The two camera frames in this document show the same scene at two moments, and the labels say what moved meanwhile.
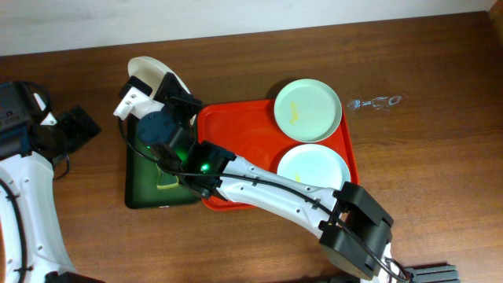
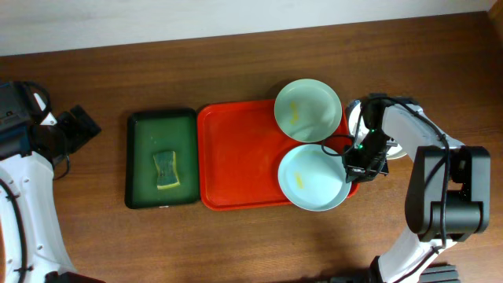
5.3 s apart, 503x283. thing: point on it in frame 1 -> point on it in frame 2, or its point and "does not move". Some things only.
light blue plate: (314, 165) does not move
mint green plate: (307, 110) does not move
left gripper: (78, 123) does not move
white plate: (152, 72) -> (357, 128)
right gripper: (178, 101) -> (364, 171)
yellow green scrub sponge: (167, 181) does not move
